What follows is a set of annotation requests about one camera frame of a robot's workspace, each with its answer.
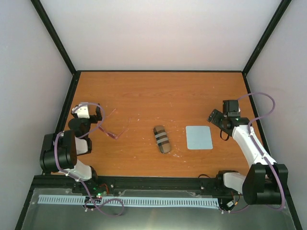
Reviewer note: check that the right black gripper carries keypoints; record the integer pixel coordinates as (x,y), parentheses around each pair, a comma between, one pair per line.
(215,120)

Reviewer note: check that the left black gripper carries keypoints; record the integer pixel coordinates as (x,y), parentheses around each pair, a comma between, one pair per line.
(99,117)

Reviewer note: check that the pink transparent sunglasses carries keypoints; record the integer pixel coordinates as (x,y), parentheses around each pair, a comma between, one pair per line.
(114,126)

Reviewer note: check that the light blue cleaning cloth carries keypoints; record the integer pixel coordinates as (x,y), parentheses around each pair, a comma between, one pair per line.
(199,138)

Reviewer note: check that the plaid brown glasses case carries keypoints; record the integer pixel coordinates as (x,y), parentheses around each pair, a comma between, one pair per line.
(162,139)

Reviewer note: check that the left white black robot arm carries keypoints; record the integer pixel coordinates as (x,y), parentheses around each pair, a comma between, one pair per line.
(59,153)

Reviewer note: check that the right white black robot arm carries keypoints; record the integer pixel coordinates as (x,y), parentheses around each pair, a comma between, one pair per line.
(266,179)

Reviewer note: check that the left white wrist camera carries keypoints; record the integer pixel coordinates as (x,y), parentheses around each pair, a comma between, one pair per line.
(81,111)

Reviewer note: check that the black aluminium mounting rail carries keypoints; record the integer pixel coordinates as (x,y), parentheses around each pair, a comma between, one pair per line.
(113,184)

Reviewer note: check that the light blue slotted cable duct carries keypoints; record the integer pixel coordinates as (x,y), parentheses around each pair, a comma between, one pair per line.
(132,201)

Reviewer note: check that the black enclosure frame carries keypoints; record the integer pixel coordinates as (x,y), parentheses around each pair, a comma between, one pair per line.
(38,6)

